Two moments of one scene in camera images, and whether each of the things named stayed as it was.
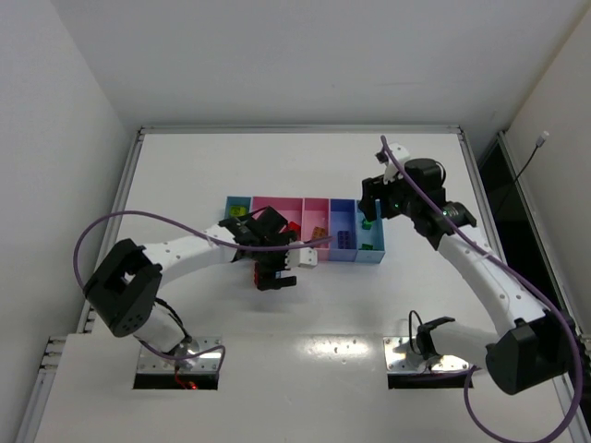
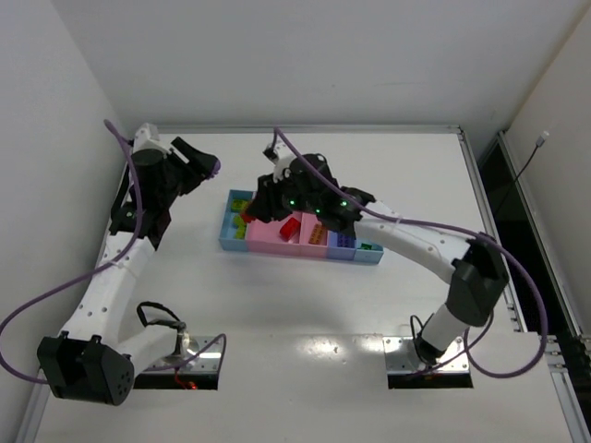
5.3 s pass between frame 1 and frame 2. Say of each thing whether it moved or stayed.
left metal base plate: stayed
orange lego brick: stayed
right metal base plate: stayed
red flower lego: stayed
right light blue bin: stayed
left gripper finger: moved
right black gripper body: moved
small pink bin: stayed
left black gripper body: moved
